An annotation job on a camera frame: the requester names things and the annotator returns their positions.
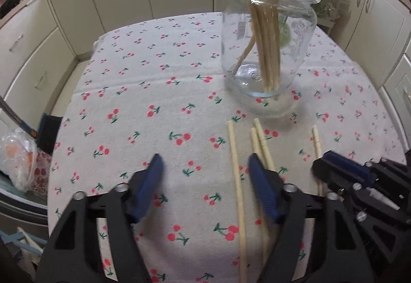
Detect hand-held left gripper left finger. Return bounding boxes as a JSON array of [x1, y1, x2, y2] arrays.
[[39, 153, 166, 283]]

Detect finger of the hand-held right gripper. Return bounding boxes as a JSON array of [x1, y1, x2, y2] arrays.
[[313, 158, 363, 203], [323, 151, 376, 185]]

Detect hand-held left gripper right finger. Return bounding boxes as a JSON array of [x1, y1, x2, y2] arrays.
[[247, 153, 375, 283]]

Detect clear glass jar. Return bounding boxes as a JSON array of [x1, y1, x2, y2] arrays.
[[221, 0, 318, 98]]

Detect bundle of wooden chopsticks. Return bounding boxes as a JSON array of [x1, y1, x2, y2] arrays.
[[233, 0, 309, 92]]

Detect cherry print tablecloth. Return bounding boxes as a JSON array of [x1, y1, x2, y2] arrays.
[[48, 11, 408, 283]]

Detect floral print container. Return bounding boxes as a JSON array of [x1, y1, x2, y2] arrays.
[[30, 150, 53, 197]]

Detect dark dustpan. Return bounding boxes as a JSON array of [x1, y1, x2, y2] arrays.
[[38, 113, 63, 155]]

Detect plastic bag with oranges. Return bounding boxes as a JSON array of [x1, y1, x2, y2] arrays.
[[0, 129, 39, 192]]

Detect cream cabinet doors and drawers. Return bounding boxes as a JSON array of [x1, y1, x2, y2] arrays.
[[328, 0, 411, 123]]

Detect grey blue mop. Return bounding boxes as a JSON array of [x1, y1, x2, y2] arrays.
[[0, 95, 34, 139]]

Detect black wok with wooden handle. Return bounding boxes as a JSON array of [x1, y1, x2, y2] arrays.
[[0, 0, 23, 18]]

